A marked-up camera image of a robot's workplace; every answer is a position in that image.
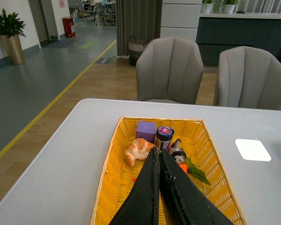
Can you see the white potted plant counter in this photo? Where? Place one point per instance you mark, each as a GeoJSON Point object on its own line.
{"type": "Point", "coordinates": [228, 6]}

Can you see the white potted plant left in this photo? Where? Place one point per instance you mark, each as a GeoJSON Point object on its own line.
{"type": "Point", "coordinates": [206, 6]}

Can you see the woven laundry basket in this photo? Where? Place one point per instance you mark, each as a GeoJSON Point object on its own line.
{"type": "Point", "coordinates": [135, 49]}

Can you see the dark counter cabinet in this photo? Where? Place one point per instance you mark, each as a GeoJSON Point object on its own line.
{"type": "Point", "coordinates": [219, 32]}

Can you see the grey chair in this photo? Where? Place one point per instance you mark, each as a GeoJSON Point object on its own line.
{"type": "Point", "coordinates": [248, 77]}
{"type": "Point", "coordinates": [169, 70]}

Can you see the red cabinet box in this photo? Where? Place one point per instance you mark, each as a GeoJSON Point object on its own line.
{"type": "Point", "coordinates": [68, 24]}

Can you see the panda figurine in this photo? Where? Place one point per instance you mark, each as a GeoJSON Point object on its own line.
{"type": "Point", "coordinates": [177, 153]}

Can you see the grey chair right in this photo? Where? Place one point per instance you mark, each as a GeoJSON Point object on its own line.
{"type": "Point", "coordinates": [248, 77]}

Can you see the grey chair left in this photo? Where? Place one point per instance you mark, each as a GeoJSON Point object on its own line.
{"type": "Point", "coordinates": [169, 70]}

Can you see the office chair far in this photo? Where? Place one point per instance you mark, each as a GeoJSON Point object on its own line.
{"type": "Point", "coordinates": [106, 15]}

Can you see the toy croissant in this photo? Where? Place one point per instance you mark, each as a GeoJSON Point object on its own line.
{"type": "Point", "coordinates": [138, 149]}

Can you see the small jam jar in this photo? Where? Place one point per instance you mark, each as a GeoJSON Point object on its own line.
{"type": "Point", "coordinates": [164, 135]}

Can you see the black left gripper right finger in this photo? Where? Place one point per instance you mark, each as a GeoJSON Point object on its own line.
{"type": "Point", "coordinates": [183, 202]}

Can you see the orange toy carrot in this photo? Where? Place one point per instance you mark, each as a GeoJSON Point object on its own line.
{"type": "Point", "coordinates": [189, 168]}

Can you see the purple foam block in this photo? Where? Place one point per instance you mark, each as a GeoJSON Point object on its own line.
{"type": "Point", "coordinates": [146, 130]}

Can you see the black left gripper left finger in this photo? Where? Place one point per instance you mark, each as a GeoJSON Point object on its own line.
{"type": "Point", "coordinates": [141, 207]}

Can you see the potted plant gold vase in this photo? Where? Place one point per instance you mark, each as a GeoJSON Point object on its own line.
{"type": "Point", "coordinates": [11, 27]}

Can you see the yellow woven basket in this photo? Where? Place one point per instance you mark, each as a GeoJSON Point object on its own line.
{"type": "Point", "coordinates": [117, 176]}

